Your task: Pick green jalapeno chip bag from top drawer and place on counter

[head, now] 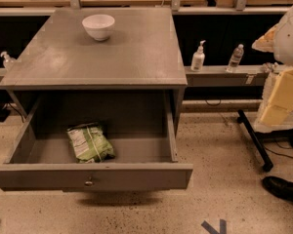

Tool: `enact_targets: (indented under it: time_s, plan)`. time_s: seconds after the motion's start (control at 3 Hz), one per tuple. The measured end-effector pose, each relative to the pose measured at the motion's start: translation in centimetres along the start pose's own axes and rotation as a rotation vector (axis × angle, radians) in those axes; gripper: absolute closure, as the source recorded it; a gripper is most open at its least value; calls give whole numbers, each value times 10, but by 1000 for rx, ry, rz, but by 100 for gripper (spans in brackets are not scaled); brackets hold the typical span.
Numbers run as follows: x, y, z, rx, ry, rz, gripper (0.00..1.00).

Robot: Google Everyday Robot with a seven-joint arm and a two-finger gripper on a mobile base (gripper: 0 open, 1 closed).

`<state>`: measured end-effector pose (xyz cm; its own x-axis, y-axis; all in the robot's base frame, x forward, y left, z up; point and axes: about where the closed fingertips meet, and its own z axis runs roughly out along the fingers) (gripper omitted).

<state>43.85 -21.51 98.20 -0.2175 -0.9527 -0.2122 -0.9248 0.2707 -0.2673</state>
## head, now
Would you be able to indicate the black shoe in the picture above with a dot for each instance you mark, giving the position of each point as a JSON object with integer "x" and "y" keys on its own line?
{"x": 279, "y": 187}

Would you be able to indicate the green jalapeno chip bag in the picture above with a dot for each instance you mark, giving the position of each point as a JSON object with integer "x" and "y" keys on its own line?
{"x": 89, "y": 143}

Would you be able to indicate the grey cabinet counter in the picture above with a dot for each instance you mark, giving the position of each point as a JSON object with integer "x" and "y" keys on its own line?
{"x": 142, "y": 54}

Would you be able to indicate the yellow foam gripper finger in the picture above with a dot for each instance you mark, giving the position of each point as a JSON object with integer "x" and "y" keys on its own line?
{"x": 277, "y": 102}
{"x": 266, "y": 42}

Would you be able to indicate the white pump lotion bottle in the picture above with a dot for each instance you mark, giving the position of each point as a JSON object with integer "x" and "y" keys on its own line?
{"x": 198, "y": 58}

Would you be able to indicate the clear pump sanitizer bottle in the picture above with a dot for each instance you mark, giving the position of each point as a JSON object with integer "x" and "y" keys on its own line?
{"x": 8, "y": 61}

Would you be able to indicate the grey open drawer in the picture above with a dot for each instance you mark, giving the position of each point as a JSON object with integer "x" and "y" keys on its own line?
{"x": 139, "y": 126}

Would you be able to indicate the round metal drawer knob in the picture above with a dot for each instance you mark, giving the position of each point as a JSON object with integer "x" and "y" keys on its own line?
{"x": 89, "y": 182}

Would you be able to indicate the crumpled foil wrapper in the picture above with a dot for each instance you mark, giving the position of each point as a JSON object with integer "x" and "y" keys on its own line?
{"x": 269, "y": 67}

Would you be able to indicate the clear plastic water bottle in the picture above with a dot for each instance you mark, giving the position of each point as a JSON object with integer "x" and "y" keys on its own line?
{"x": 235, "y": 58}

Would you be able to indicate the black stand base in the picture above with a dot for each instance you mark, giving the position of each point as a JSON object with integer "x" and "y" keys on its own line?
{"x": 259, "y": 139}

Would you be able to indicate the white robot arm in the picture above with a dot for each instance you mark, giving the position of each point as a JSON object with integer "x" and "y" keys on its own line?
{"x": 279, "y": 41}

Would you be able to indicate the white ceramic bowl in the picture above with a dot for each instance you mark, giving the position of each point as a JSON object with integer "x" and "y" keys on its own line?
{"x": 100, "y": 27}

